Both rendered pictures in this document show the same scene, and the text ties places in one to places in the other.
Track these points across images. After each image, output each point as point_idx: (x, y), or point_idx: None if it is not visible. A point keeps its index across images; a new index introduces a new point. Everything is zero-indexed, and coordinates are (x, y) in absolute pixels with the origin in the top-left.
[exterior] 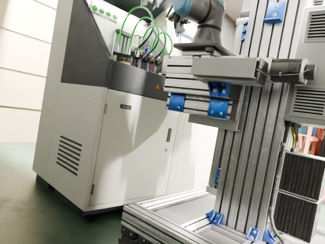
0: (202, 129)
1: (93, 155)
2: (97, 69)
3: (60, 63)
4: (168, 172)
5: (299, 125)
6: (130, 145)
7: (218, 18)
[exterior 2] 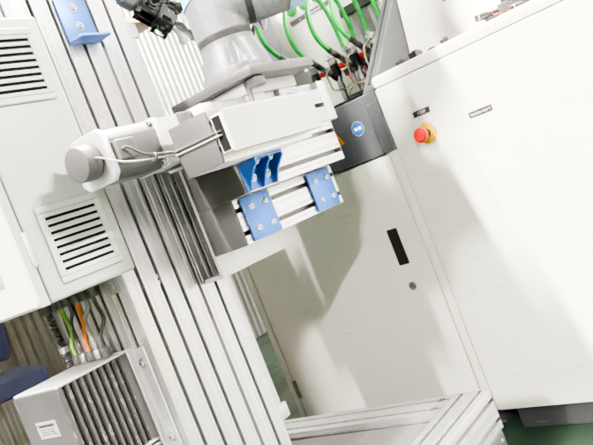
0: (521, 178)
1: (267, 332)
2: None
3: None
4: (457, 342)
5: (76, 294)
6: (318, 300)
7: None
